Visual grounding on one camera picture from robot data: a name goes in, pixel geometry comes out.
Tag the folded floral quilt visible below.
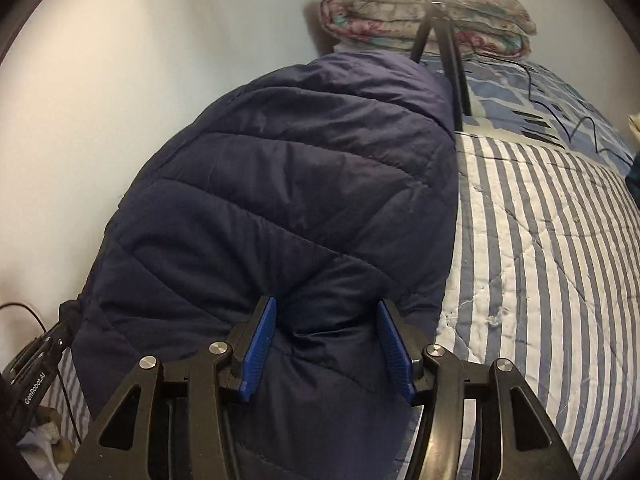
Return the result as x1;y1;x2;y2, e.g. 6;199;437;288
319;0;537;60

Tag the blue white jacket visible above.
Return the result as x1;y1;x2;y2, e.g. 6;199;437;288
628;113;640;144

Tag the striped blue white bedspread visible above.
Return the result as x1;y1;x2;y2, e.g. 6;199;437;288
61;131;639;479

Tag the black tripod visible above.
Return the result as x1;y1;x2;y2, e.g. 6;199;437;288
410;0;472;131

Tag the black power cable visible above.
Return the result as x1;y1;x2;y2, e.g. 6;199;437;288
470;49;637;172

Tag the navy puffer jacket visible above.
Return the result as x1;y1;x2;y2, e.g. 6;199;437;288
72;52;458;479

